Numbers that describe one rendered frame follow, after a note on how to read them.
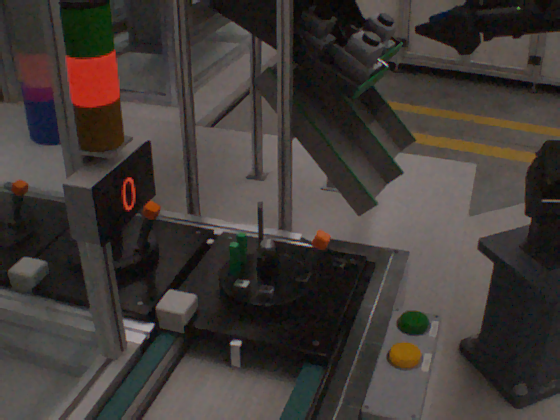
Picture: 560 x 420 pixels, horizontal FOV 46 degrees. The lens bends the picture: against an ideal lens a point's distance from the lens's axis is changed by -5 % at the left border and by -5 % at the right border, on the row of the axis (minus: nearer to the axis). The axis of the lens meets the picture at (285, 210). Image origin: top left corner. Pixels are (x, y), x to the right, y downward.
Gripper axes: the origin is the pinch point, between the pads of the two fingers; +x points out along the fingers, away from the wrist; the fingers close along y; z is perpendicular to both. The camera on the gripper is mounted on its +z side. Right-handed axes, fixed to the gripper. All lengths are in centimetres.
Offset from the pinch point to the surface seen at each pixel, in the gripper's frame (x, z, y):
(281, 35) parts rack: 22.1, 2.5, 9.4
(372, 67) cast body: 12.9, -5.9, -0.2
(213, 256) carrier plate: 33.1, -26.8, 25.0
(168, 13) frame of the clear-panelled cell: 88, 4, -46
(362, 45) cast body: 13.4, -2.1, 0.8
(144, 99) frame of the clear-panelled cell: 104, -19, -45
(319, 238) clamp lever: 12.4, -21.6, 27.2
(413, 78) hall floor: 140, -100, -351
